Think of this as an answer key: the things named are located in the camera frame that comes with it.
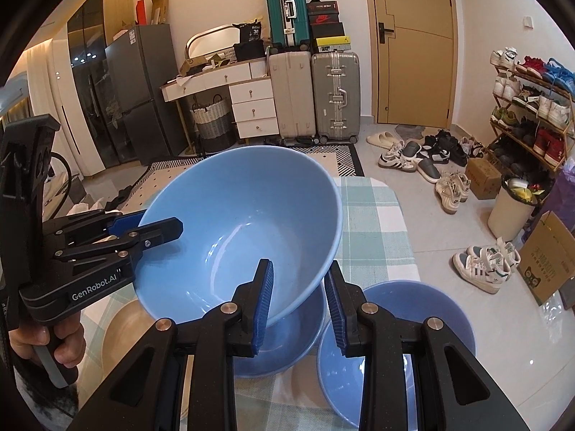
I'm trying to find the blue bowl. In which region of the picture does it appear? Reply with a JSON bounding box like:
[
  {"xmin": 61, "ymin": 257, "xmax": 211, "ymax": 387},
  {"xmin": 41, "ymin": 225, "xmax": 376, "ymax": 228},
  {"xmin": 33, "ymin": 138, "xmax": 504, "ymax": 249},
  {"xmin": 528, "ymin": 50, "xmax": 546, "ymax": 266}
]
[
  {"xmin": 133, "ymin": 146, "xmax": 344, "ymax": 328},
  {"xmin": 317, "ymin": 281, "xmax": 477, "ymax": 431},
  {"xmin": 231, "ymin": 285, "xmax": 326, "ymax": 379}
]

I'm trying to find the plain brown cardboard box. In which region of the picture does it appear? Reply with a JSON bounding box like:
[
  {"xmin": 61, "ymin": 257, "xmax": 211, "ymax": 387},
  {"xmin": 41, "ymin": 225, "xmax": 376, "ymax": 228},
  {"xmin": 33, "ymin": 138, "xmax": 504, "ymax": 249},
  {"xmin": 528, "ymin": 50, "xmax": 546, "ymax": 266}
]
[{"xmin": 465, "ymin": 157, "xmax": 503, "ymax": 200}]

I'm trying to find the pile of shoes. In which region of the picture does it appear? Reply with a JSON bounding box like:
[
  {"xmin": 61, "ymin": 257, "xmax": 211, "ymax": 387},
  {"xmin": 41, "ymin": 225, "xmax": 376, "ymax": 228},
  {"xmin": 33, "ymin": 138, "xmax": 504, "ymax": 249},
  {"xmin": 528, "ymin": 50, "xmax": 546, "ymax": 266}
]
[{"xmin": 377, "ymin": 129, "xmax": 488, "ymax": 214}]

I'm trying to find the black yellow shoe box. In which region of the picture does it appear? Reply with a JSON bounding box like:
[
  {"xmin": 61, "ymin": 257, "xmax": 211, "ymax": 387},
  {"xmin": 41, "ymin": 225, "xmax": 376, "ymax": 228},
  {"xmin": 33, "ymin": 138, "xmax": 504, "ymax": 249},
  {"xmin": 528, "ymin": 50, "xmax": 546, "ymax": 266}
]
[{"xmin": 312, "ymin": 35, "xmax": 349, "ymax": 53}]

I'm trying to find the white green sneaker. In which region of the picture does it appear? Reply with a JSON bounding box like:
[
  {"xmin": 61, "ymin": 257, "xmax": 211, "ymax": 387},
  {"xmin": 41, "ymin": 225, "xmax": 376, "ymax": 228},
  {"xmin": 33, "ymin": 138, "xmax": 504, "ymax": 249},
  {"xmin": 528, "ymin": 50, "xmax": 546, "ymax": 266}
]
[
  {"xmin": 453, "ymin": 251, "xmax": 504, "ymax": 295},
  {"xmin": 467, "ymin": 240, "xmax": 522, "ymax": 279}
]

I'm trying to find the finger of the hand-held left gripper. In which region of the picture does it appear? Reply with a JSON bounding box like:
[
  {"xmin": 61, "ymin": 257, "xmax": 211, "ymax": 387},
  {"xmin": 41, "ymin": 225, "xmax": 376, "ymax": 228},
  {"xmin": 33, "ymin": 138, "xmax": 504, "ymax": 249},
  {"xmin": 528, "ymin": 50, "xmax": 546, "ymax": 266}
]
[
  {"xmin": 51, "ymin": 217, "xmax": 185, "ymax": 274},
  {"xmin": 54, "ymin": 212, "xmax": 148, "ymax": 246}
]

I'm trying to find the dark glass cabinet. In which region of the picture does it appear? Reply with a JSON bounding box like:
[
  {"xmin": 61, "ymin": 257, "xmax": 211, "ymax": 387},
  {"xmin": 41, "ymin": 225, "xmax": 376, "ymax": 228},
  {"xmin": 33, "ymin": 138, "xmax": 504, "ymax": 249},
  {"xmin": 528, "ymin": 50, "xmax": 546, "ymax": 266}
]
[{"xmin": 67, "ymin": 0, "xmax": 135, "ymax": 169}]

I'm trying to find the open cardboard carton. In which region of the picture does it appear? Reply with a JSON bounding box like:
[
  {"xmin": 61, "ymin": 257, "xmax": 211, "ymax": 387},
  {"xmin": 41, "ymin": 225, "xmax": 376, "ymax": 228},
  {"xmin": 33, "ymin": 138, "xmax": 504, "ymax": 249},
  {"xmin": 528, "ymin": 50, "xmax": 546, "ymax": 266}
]
[{"xmin": 150, "ymin": 0, "xmax": 170, "ymax": 25}]

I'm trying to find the printed cardboard box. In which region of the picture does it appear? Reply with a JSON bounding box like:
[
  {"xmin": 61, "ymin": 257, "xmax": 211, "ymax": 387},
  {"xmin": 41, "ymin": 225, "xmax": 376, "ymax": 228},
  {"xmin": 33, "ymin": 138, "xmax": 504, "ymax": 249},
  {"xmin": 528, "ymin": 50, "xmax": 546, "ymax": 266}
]
[{"xmin": 516, "ymin": 210, "xmax": 575, "ymax": 306}]

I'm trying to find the grey doormat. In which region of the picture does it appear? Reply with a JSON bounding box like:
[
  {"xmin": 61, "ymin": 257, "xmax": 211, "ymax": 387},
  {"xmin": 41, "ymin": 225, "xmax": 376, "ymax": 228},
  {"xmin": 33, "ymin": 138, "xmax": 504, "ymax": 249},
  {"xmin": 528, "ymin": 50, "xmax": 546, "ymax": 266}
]
[{"xmin": 394, "ymin": 123, "xmax": 427, "ymax": 141}]

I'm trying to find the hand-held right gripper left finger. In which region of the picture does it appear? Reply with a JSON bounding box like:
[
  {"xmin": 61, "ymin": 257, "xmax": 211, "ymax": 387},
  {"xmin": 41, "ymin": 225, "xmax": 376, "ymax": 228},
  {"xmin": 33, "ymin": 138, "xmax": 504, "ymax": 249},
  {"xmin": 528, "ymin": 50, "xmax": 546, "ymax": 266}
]
[{"xmin": 67, "ymin": 259, "xmax": 275, "ymax": 431}]

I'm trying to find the row of racked shoes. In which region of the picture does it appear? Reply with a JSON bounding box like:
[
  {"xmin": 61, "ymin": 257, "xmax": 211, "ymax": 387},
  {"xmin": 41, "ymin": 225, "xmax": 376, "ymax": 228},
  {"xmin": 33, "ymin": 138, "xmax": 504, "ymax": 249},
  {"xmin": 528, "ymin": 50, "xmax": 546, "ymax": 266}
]
[{"xmin": 489, "ymin": 46, "xmax": 575, "ymax": 171}]

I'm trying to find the wooden door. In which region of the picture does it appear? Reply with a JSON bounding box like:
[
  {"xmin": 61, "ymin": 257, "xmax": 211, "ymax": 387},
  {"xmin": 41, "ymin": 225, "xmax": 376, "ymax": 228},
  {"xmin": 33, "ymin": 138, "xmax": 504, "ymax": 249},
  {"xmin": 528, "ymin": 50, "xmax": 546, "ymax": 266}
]
[{"xmin": 363, "ymin": 0, "xmax": 454, "ymax": 131}]

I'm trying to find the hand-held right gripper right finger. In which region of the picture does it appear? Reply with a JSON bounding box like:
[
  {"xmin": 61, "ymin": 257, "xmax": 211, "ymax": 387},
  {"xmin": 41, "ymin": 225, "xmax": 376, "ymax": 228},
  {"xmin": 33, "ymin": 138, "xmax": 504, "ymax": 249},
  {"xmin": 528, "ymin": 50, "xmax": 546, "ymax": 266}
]
[{"xmin": 324, "ymin": 263, "xmax": 531, "ymax": 431}]

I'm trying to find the white dressing table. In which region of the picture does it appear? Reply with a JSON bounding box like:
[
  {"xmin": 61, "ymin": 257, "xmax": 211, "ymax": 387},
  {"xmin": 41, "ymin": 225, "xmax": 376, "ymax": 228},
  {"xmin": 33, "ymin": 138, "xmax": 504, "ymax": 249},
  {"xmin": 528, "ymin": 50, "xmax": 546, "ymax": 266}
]
[{"xmin": 161, "ymin": 60, "xmax": 280, "ymax": 140}]

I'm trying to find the oval mirror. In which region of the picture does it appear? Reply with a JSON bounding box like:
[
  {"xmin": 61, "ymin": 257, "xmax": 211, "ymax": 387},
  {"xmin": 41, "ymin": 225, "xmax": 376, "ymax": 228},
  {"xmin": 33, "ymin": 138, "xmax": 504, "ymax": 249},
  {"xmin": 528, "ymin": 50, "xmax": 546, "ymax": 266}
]
[{"xmin": 186, "ymin": 24, "xmax": 245, "ymax": 68}]

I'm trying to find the metal shoe rack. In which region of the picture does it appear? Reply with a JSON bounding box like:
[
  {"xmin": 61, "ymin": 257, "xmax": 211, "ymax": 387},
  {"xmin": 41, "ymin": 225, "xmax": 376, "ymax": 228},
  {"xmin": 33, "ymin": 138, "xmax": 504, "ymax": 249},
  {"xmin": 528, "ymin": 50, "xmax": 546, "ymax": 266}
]
[{"xmin": 487, "ymin": 47, "xmax": 575, "ymax": 173}]

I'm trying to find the teal suitcase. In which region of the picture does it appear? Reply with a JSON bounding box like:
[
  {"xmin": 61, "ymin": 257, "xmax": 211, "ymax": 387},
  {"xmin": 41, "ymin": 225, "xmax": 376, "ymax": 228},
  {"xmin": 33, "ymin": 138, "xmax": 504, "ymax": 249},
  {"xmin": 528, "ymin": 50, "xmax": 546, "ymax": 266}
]
[{"xmin": 264, "ymin": 0, "xmax": 312, "ymax": 50}]

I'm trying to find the large cream plate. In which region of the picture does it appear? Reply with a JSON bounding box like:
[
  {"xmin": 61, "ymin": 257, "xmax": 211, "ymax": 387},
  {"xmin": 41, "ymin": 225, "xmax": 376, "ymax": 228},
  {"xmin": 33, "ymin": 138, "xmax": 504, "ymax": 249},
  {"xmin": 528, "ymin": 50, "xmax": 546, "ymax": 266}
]
[{"xmin": 101, "ymin": 298, "xmax": 158, "ymax": 396}]

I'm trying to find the grey white woven basket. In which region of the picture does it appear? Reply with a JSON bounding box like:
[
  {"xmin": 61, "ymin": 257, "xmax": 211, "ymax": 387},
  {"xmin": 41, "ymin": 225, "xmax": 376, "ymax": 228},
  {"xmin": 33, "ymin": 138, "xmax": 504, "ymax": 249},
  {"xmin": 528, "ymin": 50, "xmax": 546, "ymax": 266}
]
[{"xmin": 189, "ymin": 94, "xmax": 236, "ymax": 153}]

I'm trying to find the purple bag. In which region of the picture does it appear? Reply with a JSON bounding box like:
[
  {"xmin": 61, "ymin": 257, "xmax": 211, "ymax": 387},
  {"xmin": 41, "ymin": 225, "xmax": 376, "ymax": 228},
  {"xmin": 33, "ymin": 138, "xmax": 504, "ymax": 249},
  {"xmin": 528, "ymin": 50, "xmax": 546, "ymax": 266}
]
[{"xmin": 534, "ymin": 157, "xmax": 575, "ymax": 234}]

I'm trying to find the white rounded cabinet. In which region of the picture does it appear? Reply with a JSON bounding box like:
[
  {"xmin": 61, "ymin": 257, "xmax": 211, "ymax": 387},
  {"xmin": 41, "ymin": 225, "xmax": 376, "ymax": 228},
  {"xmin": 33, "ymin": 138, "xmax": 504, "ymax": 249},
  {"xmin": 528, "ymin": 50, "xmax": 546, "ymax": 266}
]
[{"xmin": 47, "ymin": 38, "xmax": 106, "ymax": 176}]

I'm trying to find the black box with white print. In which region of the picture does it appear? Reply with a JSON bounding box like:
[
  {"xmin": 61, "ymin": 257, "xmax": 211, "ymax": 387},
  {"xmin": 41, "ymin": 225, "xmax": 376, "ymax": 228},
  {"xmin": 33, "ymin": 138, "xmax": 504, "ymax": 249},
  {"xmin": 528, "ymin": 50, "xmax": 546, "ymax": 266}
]
[{"xmin": 240, "ymin": 20, "xmax": 263, "ymax": 43}]

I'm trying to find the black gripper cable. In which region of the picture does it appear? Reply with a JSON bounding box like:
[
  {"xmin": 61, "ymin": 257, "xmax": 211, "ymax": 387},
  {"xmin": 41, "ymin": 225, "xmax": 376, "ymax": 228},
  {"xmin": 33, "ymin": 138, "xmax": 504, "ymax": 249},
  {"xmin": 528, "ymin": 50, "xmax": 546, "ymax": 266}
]
[{"xmin": 44, "ymin": 152, "xmax": 73, "ymax": 218}]

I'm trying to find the black bag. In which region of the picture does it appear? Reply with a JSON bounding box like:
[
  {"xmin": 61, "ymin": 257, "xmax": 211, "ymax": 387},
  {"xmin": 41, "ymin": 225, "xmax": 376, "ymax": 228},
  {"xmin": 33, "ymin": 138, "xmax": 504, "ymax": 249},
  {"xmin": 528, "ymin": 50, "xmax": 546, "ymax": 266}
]
[{"xmin": 234, "ymin": 40, "xmax": 266, "ymax": 61}]

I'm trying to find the beige suitcase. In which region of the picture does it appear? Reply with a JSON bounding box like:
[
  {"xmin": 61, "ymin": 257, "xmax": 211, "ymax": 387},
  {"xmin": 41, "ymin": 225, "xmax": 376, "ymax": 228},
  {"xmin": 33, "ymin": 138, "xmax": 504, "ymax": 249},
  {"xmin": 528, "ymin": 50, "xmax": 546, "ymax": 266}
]
[{"xmin": 268, "ymin": 49, "xmax": 317, "ymax": 140}]

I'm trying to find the person's left hand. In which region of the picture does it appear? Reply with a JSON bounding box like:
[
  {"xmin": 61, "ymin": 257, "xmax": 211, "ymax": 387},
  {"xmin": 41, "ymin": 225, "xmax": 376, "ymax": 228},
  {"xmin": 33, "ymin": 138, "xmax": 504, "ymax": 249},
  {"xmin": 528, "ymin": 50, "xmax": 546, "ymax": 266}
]
[{"xmin": 8, "ymin": 312, "xmax": 87, "ymax": 369}]

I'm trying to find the black refrigerator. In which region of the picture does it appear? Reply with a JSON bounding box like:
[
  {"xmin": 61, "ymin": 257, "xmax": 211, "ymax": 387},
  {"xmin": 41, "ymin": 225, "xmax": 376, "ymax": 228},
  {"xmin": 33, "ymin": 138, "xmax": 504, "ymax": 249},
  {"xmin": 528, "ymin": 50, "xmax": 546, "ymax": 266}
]
[{"xmin": 105, "ymin": 24, "xmax": 189, "ymax": 167}]

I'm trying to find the silver suitcase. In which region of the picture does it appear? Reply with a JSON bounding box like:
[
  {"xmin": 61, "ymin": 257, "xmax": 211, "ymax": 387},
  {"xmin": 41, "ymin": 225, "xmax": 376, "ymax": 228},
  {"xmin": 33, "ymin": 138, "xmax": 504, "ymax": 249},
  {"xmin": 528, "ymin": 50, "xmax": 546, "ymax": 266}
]
[{"xmin": 311, "ymin": 51, "xmax": 361, "ymax": 144}]

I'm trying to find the white trash bin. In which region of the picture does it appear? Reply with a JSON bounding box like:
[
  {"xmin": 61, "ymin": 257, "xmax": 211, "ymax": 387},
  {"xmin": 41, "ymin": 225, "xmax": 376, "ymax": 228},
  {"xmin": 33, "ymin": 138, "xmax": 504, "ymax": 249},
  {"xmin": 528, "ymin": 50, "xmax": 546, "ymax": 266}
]
[{"xmin": 487, "ymin": 175, "xmax": 542, "ymax": 241}]

